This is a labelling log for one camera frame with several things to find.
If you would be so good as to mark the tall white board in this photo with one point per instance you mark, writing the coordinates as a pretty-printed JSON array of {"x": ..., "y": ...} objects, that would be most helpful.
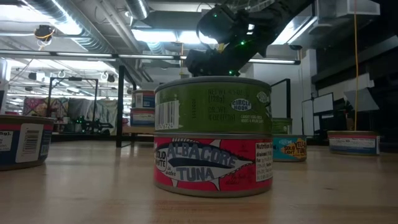
[{"x": 308, "y": 118}]

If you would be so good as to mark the black metal rig frame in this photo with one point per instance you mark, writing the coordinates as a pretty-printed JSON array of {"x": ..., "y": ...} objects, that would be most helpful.
[{"x": 93, "y": 137}]

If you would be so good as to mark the wooden shelf with black frame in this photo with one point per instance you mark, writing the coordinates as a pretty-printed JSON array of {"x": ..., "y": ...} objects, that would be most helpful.
[{"x": 120, "y": 105}]

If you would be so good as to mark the long ceiling light bar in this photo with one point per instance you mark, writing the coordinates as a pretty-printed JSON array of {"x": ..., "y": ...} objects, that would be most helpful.
[{"x": 77, "y": 54}]

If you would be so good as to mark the red albacore tuna can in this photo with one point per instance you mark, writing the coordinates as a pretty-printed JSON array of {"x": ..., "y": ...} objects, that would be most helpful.
[{"x": 211, "y": 161}]

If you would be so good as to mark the grey hanging cloth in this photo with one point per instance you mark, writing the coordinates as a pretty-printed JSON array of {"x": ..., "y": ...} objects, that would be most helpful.
[{"x": 105, "y": 109}]

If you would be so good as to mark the wide ribbed ventilation duct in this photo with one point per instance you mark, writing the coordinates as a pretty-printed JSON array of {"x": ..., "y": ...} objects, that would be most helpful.
[{"x": 90, "y": 37}]

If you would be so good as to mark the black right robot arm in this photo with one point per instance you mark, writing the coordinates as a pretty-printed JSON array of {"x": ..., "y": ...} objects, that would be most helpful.
[{"x": 280, "y": 18}]

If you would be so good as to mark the slanted ceiling light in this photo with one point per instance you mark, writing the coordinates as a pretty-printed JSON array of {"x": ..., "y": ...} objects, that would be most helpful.
[{"x": 298, "y": 29}]

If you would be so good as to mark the black security camera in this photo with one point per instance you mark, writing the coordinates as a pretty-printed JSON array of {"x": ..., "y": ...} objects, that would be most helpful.
[{"x": 295, "y": 47}]

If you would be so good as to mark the black background frame stand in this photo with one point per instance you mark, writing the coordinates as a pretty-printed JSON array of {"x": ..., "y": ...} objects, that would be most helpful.
[{"x": 49, "y": 102}]

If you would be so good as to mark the wide white board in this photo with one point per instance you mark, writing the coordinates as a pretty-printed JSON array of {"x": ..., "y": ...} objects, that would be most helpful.
[{"x": 323, "y": 103}]

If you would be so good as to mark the bright ceiling light panel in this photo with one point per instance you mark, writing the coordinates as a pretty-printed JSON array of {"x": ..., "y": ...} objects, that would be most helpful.
[{"x": 155, "y": 35}]

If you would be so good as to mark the narrow silver ventilation duct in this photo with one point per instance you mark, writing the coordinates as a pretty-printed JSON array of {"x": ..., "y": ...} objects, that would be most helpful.
[{"x": 136, "y": 9}]

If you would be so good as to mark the colourful patterned cloth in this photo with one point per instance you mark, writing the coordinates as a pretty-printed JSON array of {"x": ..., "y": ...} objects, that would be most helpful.
[{"x": 37, "y": 107}]

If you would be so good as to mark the white standing panel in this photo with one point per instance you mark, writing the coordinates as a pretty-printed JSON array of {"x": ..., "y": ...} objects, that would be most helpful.
[{"x": 3, "y": 87}]

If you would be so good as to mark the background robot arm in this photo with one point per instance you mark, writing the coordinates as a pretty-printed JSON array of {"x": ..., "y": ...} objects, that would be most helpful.
[{"x": 93, "y": 125}]

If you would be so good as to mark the teal yellowfin tuna can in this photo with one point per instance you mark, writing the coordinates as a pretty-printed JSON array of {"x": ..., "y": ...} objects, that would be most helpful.
[{"x": 289, "y": 149}]

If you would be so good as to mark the grey angled panel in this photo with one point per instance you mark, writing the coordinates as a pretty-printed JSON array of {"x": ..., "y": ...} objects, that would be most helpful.
[{"x": 362, "y": 101}]

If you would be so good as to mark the white ceiling box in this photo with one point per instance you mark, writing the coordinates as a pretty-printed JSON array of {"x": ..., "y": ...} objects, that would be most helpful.
[{"x": 363, "y": 7}]

